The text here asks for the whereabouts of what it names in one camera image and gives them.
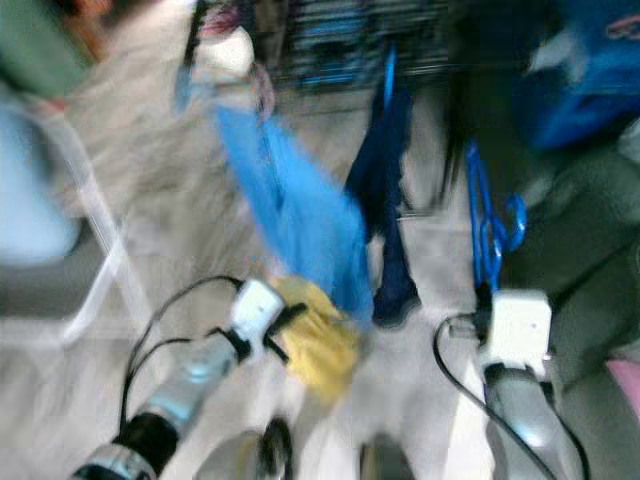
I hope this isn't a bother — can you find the pink cloth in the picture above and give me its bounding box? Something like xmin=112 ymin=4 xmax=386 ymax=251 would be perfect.
xmin=605 ymin=360 xmax=640 ymax=421

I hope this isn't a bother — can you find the navy blue hooded garment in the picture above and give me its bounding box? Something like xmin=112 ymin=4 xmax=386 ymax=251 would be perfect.
xmin=345 ymin=85 xmax=421 ymax=329

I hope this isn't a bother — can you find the dark hanging garment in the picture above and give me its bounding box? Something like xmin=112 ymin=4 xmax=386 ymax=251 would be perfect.
xmin=450 ymin=20 xmax=640 ymax=401

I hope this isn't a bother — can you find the yellow knit garment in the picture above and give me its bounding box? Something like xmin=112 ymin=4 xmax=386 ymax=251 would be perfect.
xmin=270 ymin=277 xmax=361 ymax=401

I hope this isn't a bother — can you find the blue plastic hanger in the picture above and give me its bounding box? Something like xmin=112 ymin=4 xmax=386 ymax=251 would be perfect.
xmin=465 ymin=140 xmax=528 ymax=301
xmin=380 ymin=45 xmax=401 ymax=111

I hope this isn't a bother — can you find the royal blue fabric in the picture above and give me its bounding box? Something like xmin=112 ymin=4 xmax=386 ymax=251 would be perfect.
xmin=520 ymin=0 xmax=640 ymax=151

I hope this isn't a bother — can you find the light blue cushion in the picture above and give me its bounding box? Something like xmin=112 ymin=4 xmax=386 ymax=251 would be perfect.
xmin=0 ymin=95 xmax=76 ymax=266

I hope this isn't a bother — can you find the robot right leg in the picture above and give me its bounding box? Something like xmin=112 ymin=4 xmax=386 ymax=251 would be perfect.
xmin=360 ymin=435 xmax=421 ymax=480

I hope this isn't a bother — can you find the bright blue shirt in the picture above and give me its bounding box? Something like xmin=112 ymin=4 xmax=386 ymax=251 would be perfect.
xmin=215 ymin=105 xmax=376 ymax=326

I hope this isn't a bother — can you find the white folding chair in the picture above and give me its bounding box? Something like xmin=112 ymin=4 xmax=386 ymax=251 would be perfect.
xmin=0 ymin=100 xmax=151 ymax=346

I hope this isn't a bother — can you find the black metal clothes rack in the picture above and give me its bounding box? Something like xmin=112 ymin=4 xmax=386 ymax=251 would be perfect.
xmin=180 ymin=0 xmax=471 ymax=96

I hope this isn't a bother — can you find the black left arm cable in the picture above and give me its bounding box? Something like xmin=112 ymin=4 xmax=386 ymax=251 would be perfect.
xmin=130 ymin=338 xmax=206 ymax=401
xmin=118 ymin=277 xmax=246 ymax=421

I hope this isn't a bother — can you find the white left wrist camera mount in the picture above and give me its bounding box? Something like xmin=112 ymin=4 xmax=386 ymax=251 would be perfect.
xmin=230 ymin=280 xmax=286 ymax=346

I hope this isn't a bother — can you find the person in green top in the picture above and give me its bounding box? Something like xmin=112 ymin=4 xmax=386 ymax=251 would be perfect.
xmin=0 ymin=0 xmax=111 ymax=101

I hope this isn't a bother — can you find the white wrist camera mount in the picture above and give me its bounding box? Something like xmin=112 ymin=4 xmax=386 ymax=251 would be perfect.
xmin=478 ymin=288 xmax=553 ymax=373
xmin=230 ymin=280 xmax=286 ymax=346

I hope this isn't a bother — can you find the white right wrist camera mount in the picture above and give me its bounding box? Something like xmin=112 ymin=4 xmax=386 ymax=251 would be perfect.
xmin=478 ymin=288 xmax=553 ymax=373

